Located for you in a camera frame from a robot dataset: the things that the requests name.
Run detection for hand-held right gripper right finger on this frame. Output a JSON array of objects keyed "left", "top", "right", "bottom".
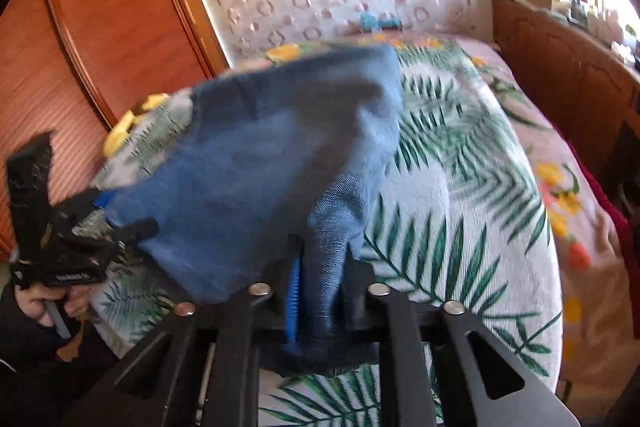
[{"left": 342, "top": 257, "right": 583, "bottom": 427}]

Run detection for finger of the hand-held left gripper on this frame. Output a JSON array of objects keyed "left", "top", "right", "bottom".
[
  {"left": 112, "top": 216, "right": 162, "bottom": 246},
  {"left": 69, "top": 187, "right": 111, "bottom": 221}
]

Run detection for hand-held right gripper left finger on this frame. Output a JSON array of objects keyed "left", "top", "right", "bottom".
[{"left": 60, "top": 234, "right": 306, "bottom": 427}]

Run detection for blue denim pants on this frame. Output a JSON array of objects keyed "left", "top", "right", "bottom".
[{"left": 105, "top": 43, "right": 406, "bottom": 378}]

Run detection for person's left hand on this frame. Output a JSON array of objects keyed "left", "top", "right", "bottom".
[{"left": 15, "top": 282, "right": 94, "bottom": 335}]

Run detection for yellow plush toy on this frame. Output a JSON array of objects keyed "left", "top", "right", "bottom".
[{"left": 102, "top": 93, "right": 171, "bottom": 158}]

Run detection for leaf and flower printed blanket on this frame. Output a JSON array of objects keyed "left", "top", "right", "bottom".
[{"left": 90, "top": 32, "right": 621, "bottom": 427}]

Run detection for wooden headboard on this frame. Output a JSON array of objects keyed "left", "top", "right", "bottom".
[{"left": 0, "top": 0, "right": 231, "bottom": 258}]

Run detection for red cloth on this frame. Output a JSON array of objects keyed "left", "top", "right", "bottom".
[{"left": 565, "top": 142, "right": 633, "bottom": 253}]

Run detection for blue cloth bundle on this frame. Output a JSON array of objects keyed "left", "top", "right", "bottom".
[{"left": 357, "top": 11, "right": 404, "bottom": 34}]

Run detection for wooden sideboard cabinet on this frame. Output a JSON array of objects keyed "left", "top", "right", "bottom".
[{"left": 492, "top": 0, "right": 640, "bottom": 208}]

